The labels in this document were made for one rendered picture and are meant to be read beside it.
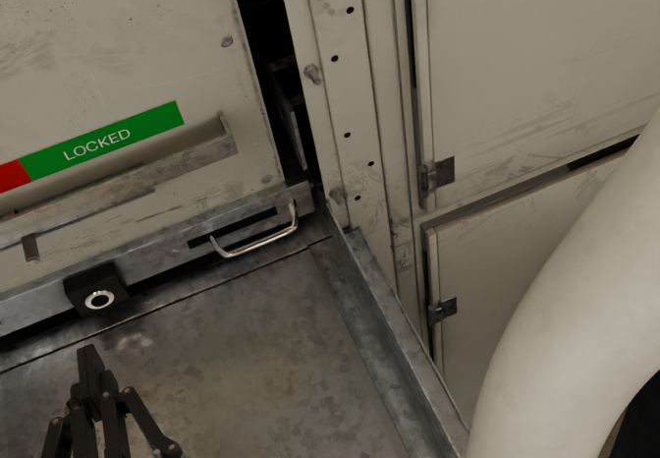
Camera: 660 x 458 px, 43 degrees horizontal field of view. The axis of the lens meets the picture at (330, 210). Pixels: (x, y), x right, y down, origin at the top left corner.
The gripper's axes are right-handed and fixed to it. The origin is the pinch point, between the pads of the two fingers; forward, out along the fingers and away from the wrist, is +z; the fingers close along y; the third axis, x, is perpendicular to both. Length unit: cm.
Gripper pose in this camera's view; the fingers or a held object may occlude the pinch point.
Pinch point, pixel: (93, 381)
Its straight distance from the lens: 78.7
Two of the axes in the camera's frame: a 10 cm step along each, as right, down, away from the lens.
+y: 9.2, -3.7, 1.3
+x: -2.4, -8.0, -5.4
